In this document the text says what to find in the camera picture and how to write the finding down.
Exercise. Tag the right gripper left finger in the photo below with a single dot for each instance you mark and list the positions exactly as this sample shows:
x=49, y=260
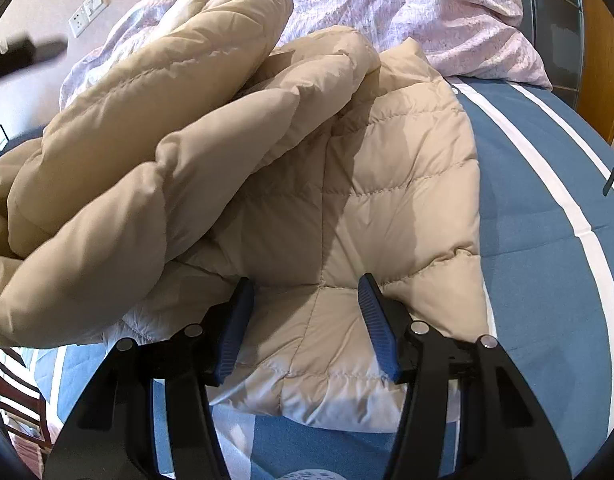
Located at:
x=110, y=432

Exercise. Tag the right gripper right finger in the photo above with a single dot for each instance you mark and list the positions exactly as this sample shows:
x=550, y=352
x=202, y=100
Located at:
x=504, y=432

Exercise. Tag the beige quilted down jacket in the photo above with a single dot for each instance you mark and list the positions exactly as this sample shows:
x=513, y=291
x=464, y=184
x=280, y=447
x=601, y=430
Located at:
x=215, y=152

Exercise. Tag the blue white striped bedsheet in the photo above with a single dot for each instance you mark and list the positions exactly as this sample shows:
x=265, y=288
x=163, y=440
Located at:
x=547, y=257

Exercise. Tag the wooden headboard with dark panel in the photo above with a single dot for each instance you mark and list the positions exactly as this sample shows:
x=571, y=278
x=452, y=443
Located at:
x=575, y=39

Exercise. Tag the lilac floral duvet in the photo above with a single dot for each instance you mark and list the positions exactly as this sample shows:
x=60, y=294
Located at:
x=473, y=38

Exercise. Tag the white wall socket plate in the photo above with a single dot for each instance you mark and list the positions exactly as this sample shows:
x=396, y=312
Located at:
x=86, y=13

